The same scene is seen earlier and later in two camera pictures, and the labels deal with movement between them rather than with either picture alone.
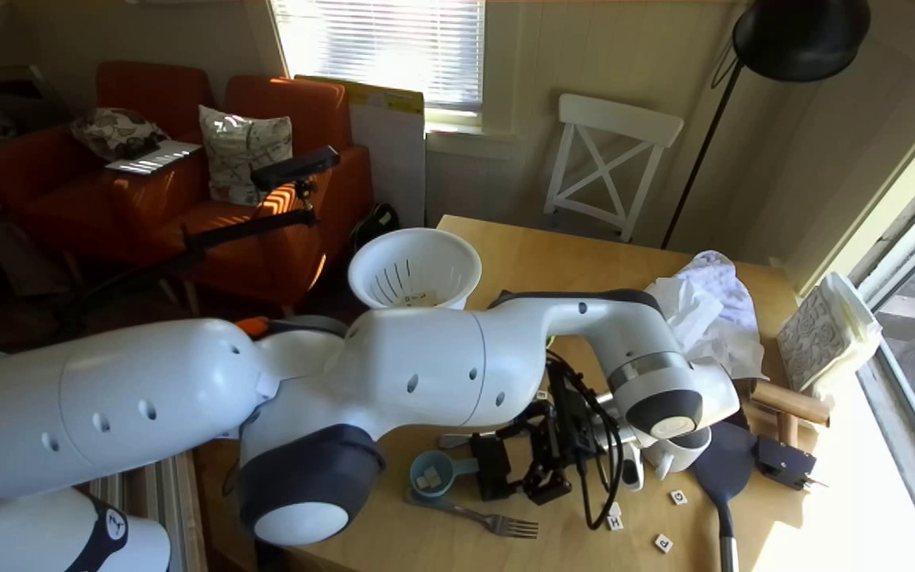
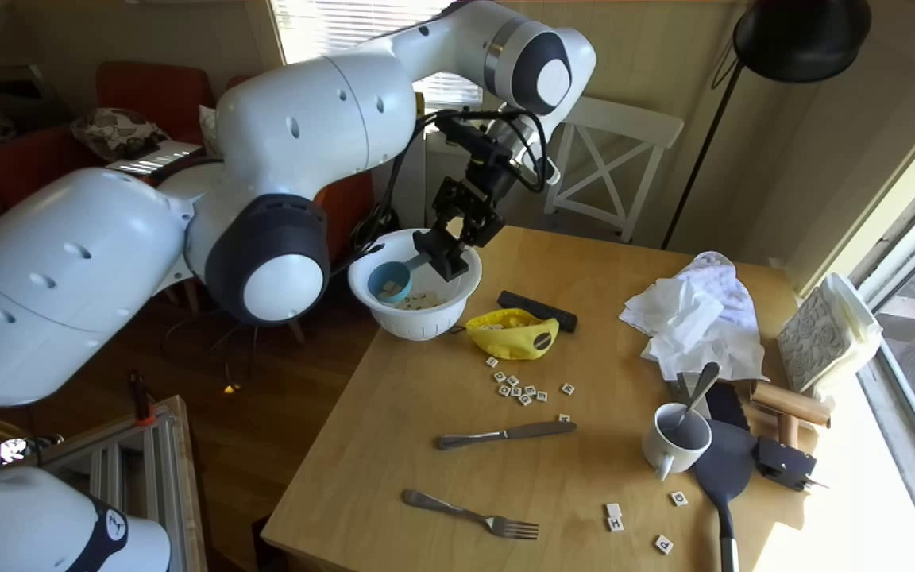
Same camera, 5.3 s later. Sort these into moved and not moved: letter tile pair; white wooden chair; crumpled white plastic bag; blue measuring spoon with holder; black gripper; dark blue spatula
Moved: black gripper; blue measuring spoon with holder
Not moved: letter tile pair; white wooden chair; dark blue spatula; crumpled white plastic bag
